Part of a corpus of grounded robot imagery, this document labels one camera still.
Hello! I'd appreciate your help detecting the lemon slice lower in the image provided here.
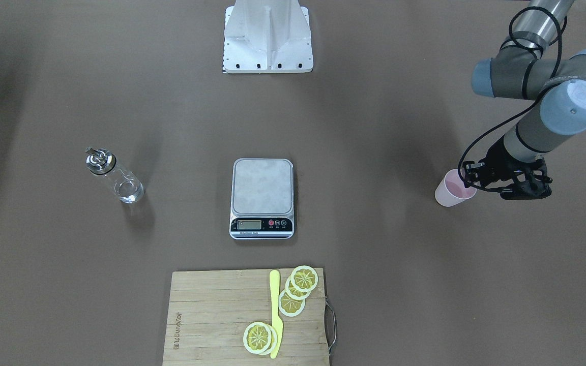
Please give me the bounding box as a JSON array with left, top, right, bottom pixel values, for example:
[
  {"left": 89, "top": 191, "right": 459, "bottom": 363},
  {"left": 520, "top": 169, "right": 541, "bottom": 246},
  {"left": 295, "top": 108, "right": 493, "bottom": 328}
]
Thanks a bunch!
[{"left": 278, "top": 290, "right": 306, "bottom": 317}]

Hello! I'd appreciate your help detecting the glass sauce bottle metal spout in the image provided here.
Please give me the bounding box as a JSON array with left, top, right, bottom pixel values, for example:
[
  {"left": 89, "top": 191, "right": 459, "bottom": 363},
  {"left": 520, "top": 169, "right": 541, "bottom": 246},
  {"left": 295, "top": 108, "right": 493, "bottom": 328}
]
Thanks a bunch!
[{"left": 85, "top": 147, "right": 145, "bottom": 204}]

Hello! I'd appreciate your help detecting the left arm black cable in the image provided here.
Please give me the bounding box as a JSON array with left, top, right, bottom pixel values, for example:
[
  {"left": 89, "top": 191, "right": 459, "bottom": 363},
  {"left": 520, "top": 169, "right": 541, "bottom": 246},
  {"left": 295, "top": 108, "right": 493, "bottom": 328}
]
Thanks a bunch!
[{"left": 458, "top": 5, "right": 564, "bottom": 194}]

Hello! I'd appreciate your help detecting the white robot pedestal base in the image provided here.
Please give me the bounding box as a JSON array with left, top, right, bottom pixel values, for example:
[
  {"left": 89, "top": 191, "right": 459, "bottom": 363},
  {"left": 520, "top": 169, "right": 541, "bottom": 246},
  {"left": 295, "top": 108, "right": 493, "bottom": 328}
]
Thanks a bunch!
[{"left": 222, "top": 1, "right": 314, "bottom": 74}]

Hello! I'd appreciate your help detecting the lemon slice middle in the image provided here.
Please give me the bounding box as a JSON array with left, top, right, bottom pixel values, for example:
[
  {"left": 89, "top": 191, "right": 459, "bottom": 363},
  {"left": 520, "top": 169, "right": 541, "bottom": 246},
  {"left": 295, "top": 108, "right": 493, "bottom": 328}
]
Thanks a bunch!
[{"left": 284, "top": 277, "right": 311, "bottom": 300}]

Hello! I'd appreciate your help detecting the bamboo cutting board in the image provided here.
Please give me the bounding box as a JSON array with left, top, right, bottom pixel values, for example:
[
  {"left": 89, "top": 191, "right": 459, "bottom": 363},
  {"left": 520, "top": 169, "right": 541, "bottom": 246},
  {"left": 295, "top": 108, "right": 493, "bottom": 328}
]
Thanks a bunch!
[{"left": 162, "top": 268, "right": 335, "bottom": 365}]

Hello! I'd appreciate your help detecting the yellow plastic knife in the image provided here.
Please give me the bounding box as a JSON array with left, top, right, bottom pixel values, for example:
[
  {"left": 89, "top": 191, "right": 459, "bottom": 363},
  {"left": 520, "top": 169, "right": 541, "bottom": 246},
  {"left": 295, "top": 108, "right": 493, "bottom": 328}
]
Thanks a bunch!
[{"left": 269, "top": 269, "right": 283, "bottom": 359}]

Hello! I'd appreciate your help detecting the pink plastic cup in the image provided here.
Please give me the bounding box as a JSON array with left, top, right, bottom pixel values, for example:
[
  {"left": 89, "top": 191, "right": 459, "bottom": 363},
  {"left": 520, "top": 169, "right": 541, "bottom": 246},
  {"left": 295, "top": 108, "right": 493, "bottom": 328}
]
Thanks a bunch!
[{"left": 434, "top": 169, "right": 478, "bottom": 207}]

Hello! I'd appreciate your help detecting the lemon slice top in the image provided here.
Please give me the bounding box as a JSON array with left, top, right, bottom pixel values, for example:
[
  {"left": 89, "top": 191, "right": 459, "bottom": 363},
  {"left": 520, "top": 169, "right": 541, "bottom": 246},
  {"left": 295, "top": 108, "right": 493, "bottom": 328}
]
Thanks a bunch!
[{"left": 290, "top": 265, "right": 319, "bottom": 293}]

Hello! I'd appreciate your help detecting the digital kitchen scale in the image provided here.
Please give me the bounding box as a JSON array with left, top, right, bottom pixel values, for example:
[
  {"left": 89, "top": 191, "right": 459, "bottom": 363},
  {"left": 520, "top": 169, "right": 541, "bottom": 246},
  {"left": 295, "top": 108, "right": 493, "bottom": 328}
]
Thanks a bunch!
[{"left": 229, "top": 158, "right": 295, "bottom": 239}]

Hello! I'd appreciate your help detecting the lemon slice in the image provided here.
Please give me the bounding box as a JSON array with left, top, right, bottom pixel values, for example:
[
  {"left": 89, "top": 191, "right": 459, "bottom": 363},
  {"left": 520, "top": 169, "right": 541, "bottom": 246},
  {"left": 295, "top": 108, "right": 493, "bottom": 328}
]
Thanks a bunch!
[
  {"left": 260, "top": 324, "right": 278, "bottom": 356},
  {"left": 278, "top": 290, "right": 306, "bottom": 317},
  {"left": 290, "top": 265, "right": 319, "bottom": 293},
  {"left": 284, "top": 277, "right": 311, "bottom": 300},
  {"left": 243, "top": 321, "right": 271, "bottom": 355}
]

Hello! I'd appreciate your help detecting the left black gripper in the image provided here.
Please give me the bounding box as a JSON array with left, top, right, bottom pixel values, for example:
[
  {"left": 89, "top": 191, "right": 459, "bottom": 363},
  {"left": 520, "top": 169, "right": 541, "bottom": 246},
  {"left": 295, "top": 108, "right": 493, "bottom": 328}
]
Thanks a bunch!
[{"left": 462, "top": 139, "right": 552, "bottom": 201}]

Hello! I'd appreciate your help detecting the lemon slice behind front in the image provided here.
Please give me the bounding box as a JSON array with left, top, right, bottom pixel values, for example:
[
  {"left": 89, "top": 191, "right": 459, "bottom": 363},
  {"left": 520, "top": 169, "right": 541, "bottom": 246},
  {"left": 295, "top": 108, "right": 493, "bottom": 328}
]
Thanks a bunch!
[{"left": 260, "top": 324, "right": 278, "bottom": 356}]

